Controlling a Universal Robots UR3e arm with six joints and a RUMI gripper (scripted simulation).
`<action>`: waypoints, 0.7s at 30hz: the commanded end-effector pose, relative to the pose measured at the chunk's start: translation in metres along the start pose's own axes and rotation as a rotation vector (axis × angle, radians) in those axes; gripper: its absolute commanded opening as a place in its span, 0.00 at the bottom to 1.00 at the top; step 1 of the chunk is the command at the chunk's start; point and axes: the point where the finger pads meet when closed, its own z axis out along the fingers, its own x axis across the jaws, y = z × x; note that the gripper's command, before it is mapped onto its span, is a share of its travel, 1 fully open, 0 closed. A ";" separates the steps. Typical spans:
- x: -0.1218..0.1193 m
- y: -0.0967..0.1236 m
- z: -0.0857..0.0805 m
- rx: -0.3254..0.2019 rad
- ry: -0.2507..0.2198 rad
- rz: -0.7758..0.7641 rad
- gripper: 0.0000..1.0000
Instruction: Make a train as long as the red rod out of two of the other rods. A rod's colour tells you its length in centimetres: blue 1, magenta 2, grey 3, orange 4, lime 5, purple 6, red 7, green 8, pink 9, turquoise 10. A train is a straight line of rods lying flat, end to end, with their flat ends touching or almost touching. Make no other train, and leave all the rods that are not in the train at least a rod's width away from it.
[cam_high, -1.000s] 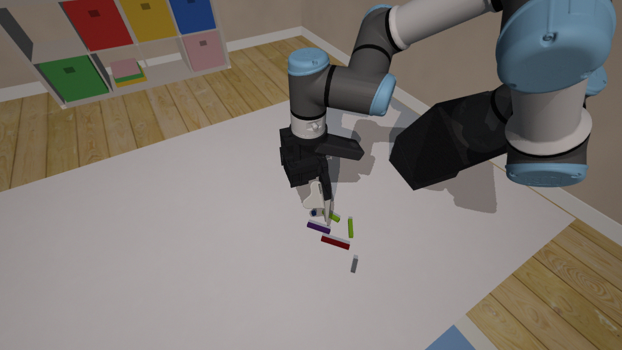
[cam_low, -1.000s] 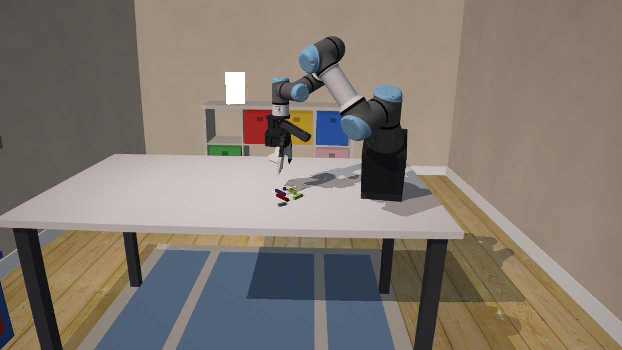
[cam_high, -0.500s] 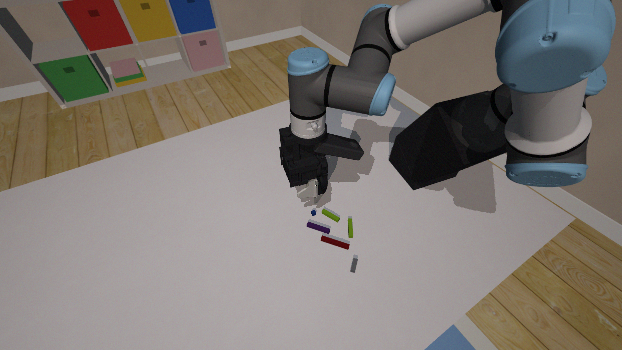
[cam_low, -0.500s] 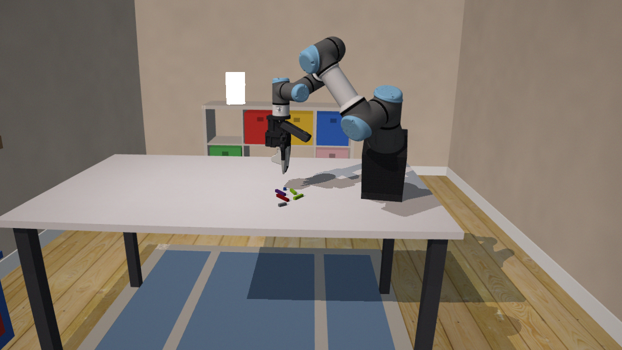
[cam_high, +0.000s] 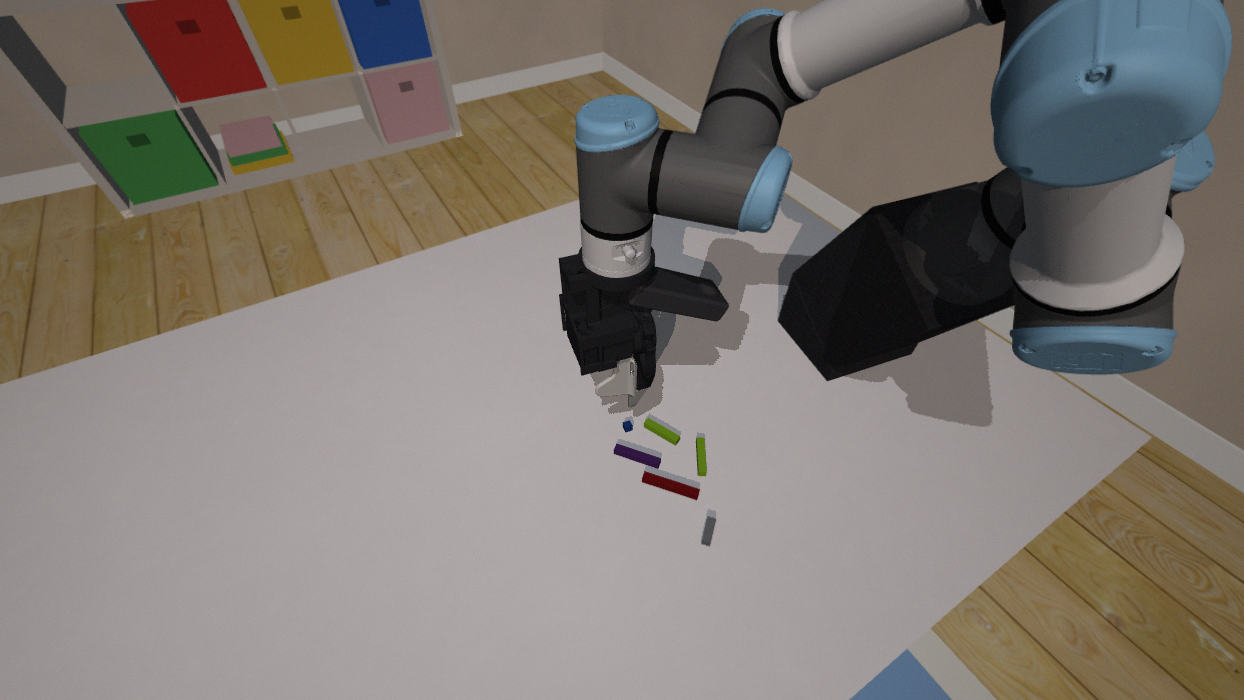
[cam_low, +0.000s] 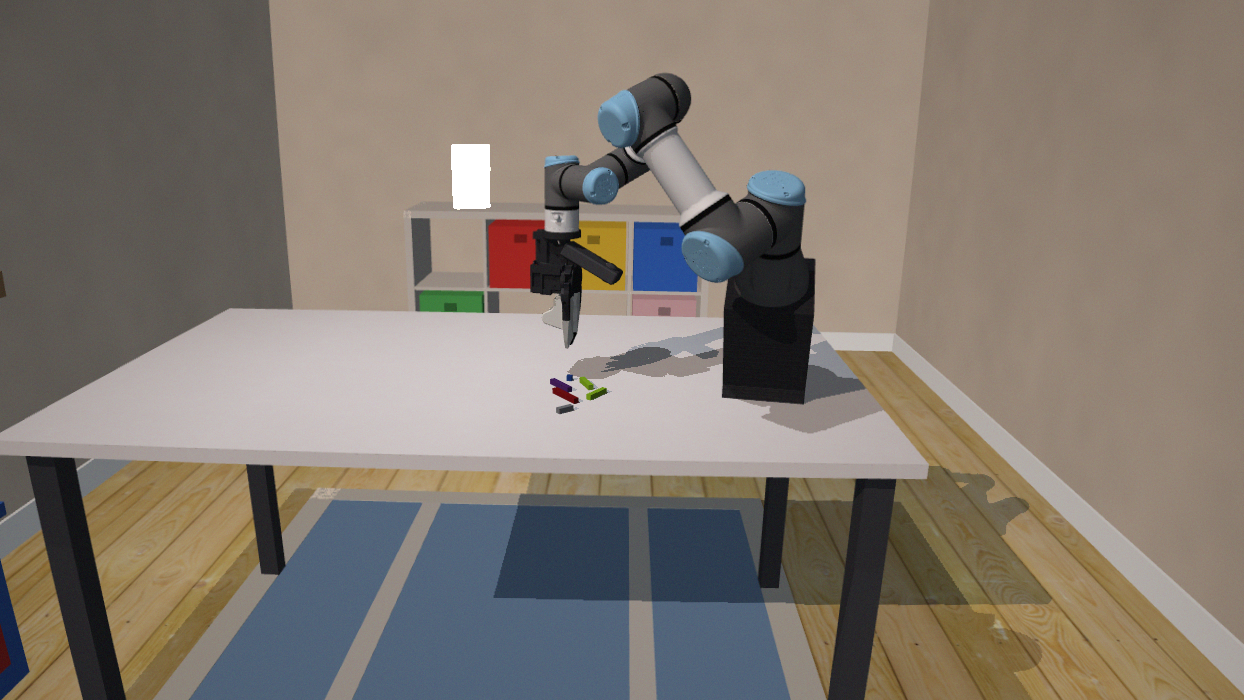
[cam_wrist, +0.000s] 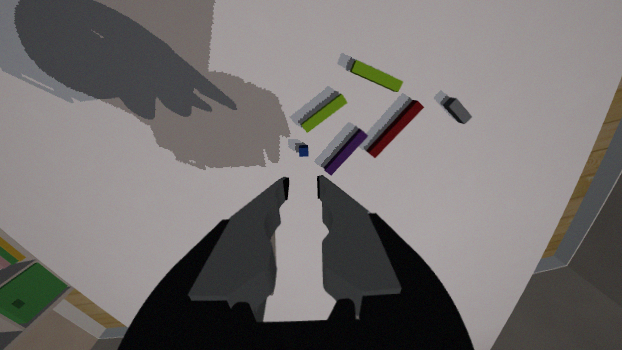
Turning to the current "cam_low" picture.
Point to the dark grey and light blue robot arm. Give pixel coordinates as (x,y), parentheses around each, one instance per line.
(722,238)

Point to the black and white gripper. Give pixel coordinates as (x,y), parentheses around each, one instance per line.
(556,274)

